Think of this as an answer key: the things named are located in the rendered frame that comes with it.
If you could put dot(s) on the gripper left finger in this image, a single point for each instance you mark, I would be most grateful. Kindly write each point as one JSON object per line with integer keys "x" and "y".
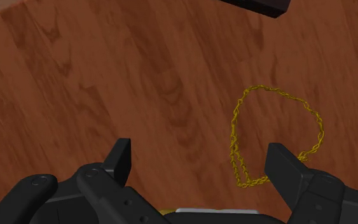
{"x": 104, "y": 186}

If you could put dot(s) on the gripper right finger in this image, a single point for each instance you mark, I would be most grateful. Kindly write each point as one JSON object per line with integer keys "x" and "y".
{"x": 293, "y": 173}

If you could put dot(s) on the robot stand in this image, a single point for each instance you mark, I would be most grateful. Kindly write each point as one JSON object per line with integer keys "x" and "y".
{"x": 259, "y": 5}

